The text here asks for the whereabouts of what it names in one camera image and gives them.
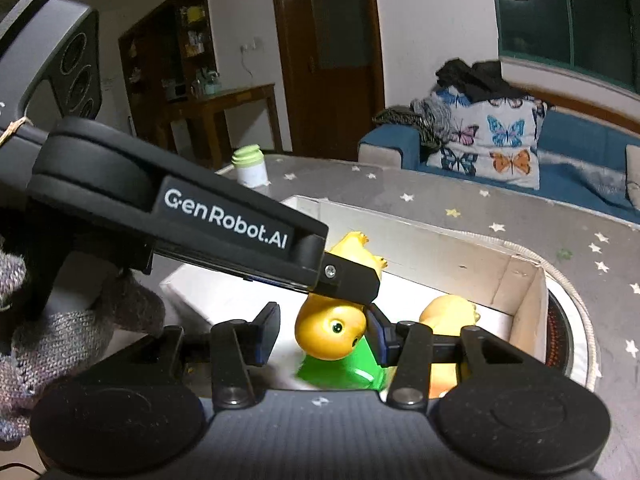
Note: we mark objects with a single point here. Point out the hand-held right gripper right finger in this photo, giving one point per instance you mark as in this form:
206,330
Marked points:
377,338

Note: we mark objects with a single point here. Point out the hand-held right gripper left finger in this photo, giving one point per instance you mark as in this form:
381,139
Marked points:
269,331

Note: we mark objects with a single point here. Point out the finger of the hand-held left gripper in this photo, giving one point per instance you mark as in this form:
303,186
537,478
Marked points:
350,280

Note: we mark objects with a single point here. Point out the green plastic packet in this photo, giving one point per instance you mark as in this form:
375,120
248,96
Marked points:
345,371

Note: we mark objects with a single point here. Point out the yellow rubber duck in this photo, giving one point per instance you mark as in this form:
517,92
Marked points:
325,330

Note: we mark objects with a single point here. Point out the orange rubber duck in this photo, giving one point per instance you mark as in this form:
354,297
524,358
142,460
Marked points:
447,312

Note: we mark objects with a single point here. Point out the white cardboard box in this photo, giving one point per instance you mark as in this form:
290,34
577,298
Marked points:
450,245

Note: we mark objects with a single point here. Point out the person's left hand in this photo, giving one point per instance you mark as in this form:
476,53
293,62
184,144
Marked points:
55,355

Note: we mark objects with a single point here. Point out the white jar with green lid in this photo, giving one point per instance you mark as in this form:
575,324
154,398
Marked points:
250,167

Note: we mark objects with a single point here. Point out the wooden side table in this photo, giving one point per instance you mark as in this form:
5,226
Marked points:
225,105

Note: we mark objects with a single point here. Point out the pale green kettle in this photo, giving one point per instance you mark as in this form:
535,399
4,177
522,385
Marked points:
210,85

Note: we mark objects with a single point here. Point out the dark wooden shelf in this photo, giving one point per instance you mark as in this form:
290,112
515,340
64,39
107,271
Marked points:
165,50

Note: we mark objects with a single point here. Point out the grey striped knit cloth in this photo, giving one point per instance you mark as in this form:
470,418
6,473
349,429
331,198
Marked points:
415,117

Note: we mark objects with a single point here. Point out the butterfly print pillow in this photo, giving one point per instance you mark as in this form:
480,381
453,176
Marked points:
495,145

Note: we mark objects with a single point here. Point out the brown wooden door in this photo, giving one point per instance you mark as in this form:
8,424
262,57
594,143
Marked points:
330,50

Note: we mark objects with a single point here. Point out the black clothes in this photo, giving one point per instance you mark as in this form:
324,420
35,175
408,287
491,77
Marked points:
475,77

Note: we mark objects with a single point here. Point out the blue sofa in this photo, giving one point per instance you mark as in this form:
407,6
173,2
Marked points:
575,160

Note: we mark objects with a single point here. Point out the grey cushion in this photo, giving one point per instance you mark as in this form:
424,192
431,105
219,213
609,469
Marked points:
634,175

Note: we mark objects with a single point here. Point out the green-framed window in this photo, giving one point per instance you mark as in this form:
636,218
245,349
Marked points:
565,15

